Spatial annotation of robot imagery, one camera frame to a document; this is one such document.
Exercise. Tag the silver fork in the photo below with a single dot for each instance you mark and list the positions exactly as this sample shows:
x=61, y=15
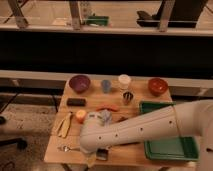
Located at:
x=67, y=148

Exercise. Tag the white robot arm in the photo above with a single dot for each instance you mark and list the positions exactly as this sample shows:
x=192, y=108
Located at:
x=185, y=119

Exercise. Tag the blue plastic cup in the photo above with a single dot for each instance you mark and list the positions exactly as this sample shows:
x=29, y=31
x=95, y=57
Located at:
x=106, y=86

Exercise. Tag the white paper cup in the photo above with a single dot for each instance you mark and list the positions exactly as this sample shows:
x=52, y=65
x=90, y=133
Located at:
x=124, y=81

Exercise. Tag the purple bowl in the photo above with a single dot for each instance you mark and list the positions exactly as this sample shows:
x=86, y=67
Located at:
x=79, y=83

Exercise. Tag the crumpled blue-grey cloth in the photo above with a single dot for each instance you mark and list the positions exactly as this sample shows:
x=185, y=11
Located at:
x=106, y=116

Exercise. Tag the black rectangular block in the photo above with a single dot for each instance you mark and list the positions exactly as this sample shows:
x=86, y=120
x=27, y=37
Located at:
x=76, y=102

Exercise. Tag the bunch of dark grapes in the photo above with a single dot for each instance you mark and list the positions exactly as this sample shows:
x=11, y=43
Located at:
x=122, y=119

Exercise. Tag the orange fruit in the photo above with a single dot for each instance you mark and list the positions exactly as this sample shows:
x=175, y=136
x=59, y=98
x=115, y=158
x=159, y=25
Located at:
x=80, y=116

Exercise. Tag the red-brown bowl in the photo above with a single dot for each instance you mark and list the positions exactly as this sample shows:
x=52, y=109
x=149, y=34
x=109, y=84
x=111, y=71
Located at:
x=157, y=86

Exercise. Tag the yellow banana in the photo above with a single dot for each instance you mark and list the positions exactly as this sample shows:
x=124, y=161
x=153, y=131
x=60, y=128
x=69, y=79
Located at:
x=63, y=126

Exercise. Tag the green object on shelf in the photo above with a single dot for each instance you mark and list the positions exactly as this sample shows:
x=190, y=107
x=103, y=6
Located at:
x=97, y=20

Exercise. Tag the green plastic tray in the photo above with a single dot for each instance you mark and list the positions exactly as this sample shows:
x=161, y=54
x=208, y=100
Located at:
x=176, y=149

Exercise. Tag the black object on shelf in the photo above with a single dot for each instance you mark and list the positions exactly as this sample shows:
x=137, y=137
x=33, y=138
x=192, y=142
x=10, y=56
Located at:
x=185, y=14

